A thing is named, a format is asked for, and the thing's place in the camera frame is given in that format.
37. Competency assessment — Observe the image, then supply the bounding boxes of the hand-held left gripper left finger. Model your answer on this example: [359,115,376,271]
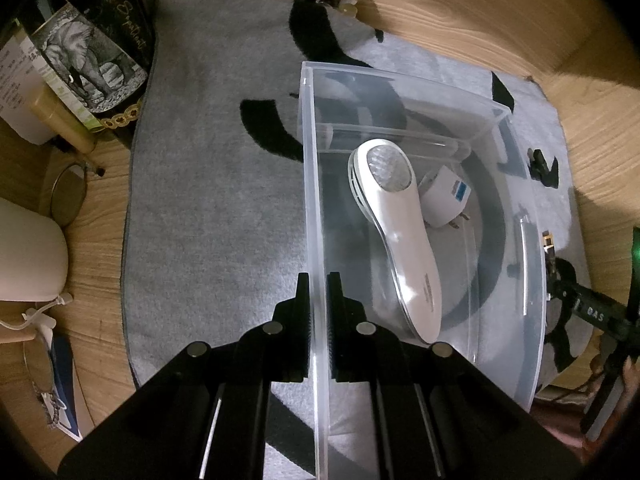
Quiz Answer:
[60,272,313,480]

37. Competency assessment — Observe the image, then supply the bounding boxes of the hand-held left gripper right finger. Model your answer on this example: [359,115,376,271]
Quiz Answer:
[326,271,586,480]

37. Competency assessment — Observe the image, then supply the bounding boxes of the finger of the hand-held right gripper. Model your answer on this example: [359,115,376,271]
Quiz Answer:
[580,332,635,437]
[546,259,632,333]

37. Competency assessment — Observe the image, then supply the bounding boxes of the black and gold lighter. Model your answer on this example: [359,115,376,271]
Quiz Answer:
[542,230,559,281]

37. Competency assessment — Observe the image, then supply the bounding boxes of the small black bottle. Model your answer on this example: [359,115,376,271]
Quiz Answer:
[529,148,560,188]

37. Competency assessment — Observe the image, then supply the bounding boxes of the clear plastic storage box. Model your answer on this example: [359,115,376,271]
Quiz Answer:
[298,61,551,480]

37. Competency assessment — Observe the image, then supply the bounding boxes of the white handheld massager device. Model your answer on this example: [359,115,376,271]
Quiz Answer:
[347,139,443,343]

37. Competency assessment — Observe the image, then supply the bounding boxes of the grey mat with black letters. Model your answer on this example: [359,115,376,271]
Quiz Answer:
[120,0,601,480]

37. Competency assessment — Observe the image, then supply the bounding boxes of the white plug adapter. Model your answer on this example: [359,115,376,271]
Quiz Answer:
[420,169,473,231]

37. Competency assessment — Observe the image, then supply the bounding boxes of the blue booklet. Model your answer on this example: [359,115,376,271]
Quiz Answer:
[47,335,84,443]

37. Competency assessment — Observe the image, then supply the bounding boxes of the white cylindrical device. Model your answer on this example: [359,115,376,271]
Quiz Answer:
[0,197,68,303]

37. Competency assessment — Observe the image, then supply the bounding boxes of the yellow tube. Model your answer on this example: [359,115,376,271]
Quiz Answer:
[30,80,98,156]

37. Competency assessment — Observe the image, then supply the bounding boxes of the small trinket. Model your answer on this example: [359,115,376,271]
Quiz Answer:
[320,0,360,17]

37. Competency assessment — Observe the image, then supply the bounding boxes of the dark wine bottle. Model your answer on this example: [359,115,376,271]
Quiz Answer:
[15,0,156,133]

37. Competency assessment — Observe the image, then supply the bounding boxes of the white handwritten note paper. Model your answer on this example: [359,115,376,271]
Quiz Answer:
[0,35,51,146]

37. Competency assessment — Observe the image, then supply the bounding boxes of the eyeglasses with chain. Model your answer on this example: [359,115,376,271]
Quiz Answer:
[22,337,67,428]

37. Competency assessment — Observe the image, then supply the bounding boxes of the white cable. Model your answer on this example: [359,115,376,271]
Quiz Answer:
[0,292,74,346]

